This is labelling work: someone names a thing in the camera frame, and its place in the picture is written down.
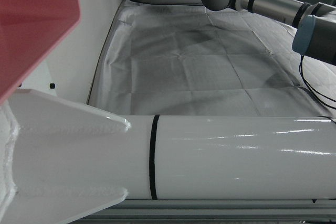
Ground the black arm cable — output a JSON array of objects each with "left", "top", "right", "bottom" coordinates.
[{"left": 298, "top": 53, "right": 336, "bottom": 110}]

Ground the grey quilted cover sheet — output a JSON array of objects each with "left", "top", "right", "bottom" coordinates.
[{"left": 86, "top": 0, "right": 336, "bottom": 120}]

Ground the pink plastic basket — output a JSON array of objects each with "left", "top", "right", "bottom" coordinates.
[{"left": 0, "top": 0, "right": 81, "bottom": 104}]

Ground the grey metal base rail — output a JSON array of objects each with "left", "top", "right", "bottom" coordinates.
[{"left": 78, "top": 199, "right": 336, "bottom": 224}]

